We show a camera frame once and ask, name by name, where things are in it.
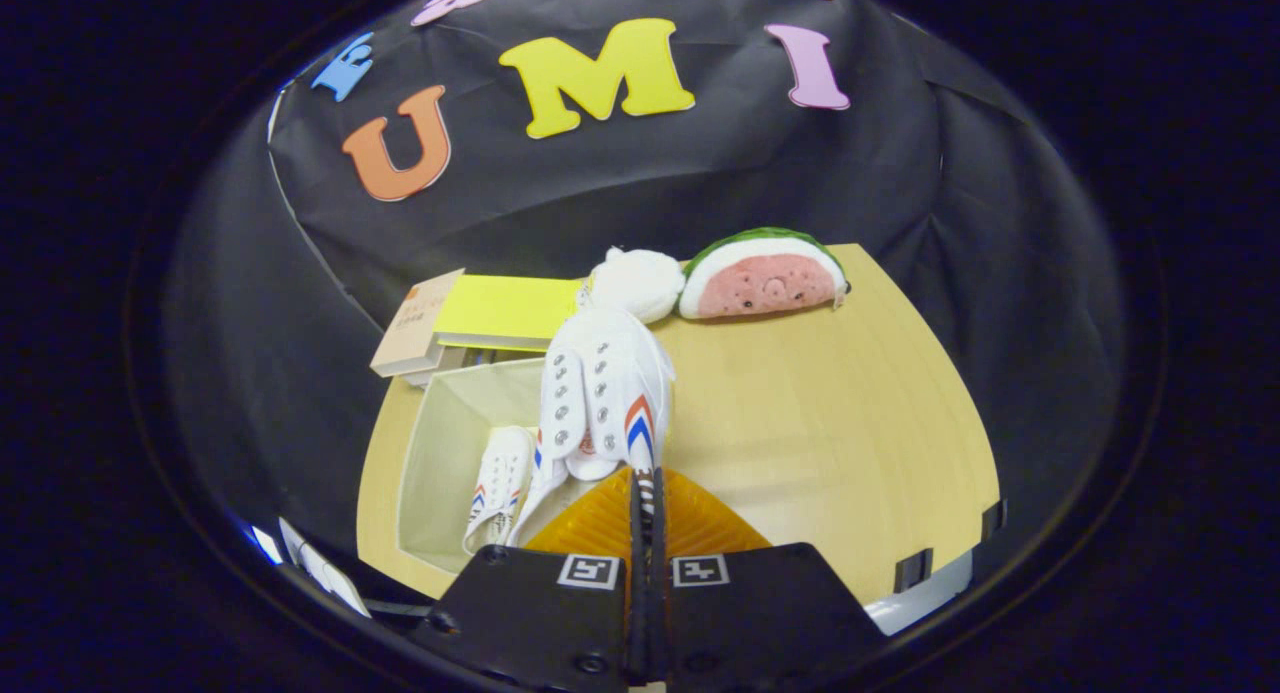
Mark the yellow book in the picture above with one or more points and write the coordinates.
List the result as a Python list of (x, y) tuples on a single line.
[(505, 311)]

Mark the white plush toy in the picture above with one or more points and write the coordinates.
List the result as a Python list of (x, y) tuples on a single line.
[(640, 283)]

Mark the black table bracket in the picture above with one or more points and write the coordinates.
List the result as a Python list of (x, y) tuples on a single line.
[(993, 521), (912, 570)]

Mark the beige book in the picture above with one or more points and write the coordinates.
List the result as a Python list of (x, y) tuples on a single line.
[(415, 323)]

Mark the watermelon slice plush toy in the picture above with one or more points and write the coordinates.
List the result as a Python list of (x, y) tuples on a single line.
[(760, 283)]

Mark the white printed board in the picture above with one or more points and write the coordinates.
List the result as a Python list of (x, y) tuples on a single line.
[(320, 568)]

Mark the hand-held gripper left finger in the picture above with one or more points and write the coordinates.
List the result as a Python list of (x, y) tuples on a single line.
[(540, 623)]

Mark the white canvas shoe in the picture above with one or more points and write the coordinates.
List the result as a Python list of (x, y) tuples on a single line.
[(497, 483), (600, 383)]

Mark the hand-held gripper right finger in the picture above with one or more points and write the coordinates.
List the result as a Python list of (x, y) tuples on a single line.
[(760, 623)]

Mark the pale fabric storage box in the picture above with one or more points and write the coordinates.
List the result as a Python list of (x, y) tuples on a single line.
[(445, 453)]

